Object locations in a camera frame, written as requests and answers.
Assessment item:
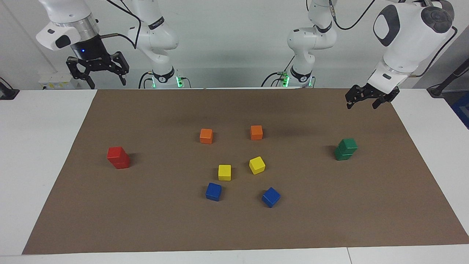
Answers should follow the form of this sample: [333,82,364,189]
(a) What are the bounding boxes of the blue crate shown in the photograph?
[451,92,469,129]

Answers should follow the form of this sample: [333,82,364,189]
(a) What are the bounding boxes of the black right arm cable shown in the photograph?
[99,0,143,50]

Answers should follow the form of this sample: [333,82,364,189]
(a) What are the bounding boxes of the brown paper mat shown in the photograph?
[22,88,469,255]

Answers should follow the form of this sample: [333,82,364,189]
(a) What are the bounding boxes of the black base cable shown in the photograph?
[261,55,296,88]
[138,71,153,89]

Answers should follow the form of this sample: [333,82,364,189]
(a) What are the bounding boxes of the green wooden cube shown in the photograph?
[334,147,354,161]
[337,138,359,154]

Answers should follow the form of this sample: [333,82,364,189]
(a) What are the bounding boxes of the black clamp mount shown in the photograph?
[0,78,19,100]

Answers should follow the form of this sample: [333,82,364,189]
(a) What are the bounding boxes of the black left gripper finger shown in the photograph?
[373,95,391,109]
[345,85,370,110]

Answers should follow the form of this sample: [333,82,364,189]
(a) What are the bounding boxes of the white box yellow labels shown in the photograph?
[38,71,79,91]

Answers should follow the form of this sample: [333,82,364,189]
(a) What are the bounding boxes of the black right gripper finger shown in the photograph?
[110,51,129,86]
[67,58,96,89]

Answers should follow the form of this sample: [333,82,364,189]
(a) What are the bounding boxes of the black stand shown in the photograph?
[427,59,469,98]

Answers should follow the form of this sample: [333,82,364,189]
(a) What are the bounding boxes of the red wooden cube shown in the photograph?
[111,156,131,170]
[107,146,128,163]

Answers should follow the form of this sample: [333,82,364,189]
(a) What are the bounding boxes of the blue wooden cube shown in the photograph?
[205,182,222,202]
[261,187,281,209]

